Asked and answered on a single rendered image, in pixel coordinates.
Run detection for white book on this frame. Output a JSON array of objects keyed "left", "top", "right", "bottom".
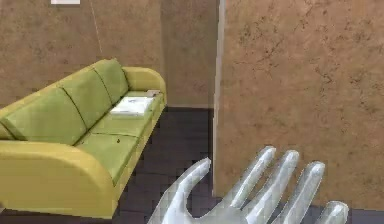
[{"left": 109, "top": 96, "right": 155, "bottom": 117}]

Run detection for green and yellow sofa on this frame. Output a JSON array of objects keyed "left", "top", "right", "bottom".
[{"left": 0, "top": 58, "right": 168, "bottom": 220}]

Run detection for silver hand statue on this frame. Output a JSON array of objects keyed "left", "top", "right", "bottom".
[{"left": 146, "top": 145, "right": 350, "bottom": 224}]

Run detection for white framed picture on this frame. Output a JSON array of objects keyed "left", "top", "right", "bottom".
[{"left": 50, "top": 0, "right": 81, "bottom": 6}]

